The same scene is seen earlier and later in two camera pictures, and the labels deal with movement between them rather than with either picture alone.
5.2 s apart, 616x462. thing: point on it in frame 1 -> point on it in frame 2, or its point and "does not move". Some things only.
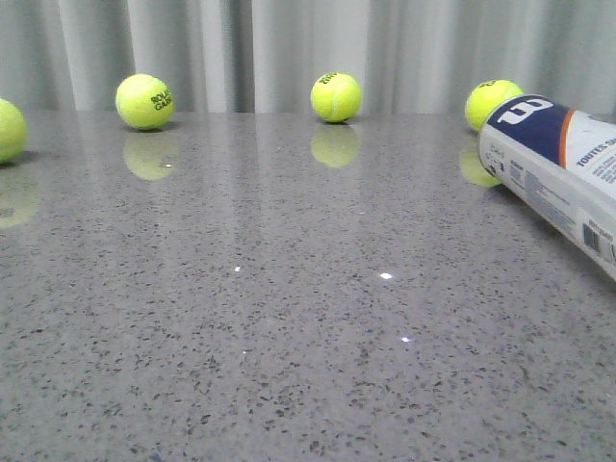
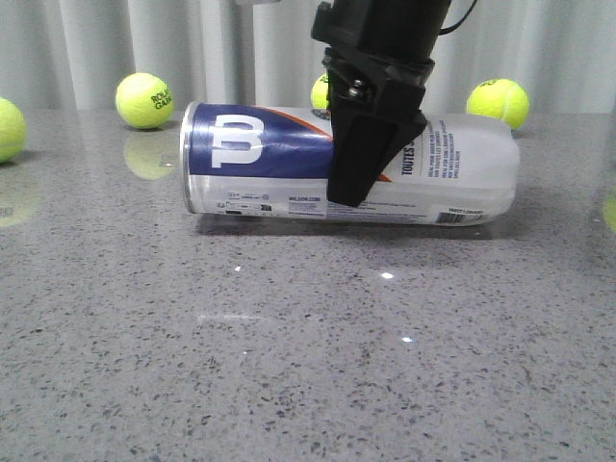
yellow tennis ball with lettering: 144,101 does not move
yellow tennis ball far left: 13,133 does not move
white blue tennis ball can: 559,161 -> 271,162
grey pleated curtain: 267,56 does not move
